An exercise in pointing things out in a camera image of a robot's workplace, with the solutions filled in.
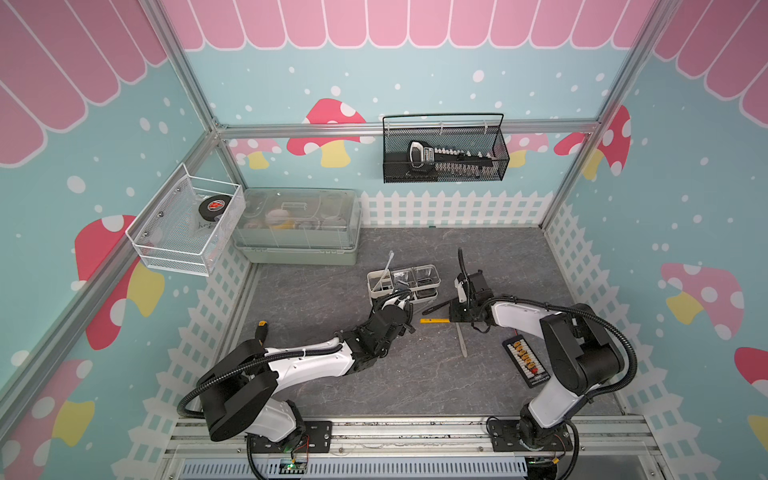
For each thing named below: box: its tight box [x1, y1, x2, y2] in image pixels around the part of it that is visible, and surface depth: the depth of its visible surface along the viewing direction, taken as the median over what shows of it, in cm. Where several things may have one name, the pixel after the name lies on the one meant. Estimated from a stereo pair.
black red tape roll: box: [198, 194, 232, 221], surface depth 80 cm
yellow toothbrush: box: [420, 318, 451, 324], surface depth 96 cm
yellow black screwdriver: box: [256, 320, 269, 344], surface depth 93 cm
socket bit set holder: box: [408, 141, 494, 177], surface depth 91 cm
